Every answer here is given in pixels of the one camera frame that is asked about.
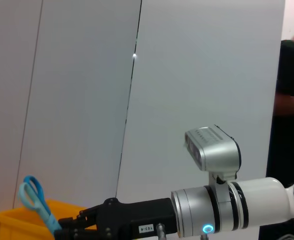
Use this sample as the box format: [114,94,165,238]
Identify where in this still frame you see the yellow plastic bin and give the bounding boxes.
[0,199,97,240]

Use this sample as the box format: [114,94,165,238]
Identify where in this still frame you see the blue scissors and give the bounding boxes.
[18,175,62,236]

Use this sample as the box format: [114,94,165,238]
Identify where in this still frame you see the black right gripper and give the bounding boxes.
[54,197,179,240]

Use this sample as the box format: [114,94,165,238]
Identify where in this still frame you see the person's bare forearm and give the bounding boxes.
[274,93,294,117]

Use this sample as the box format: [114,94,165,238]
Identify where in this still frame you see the person in black shirt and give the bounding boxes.
[259,17,294,188]

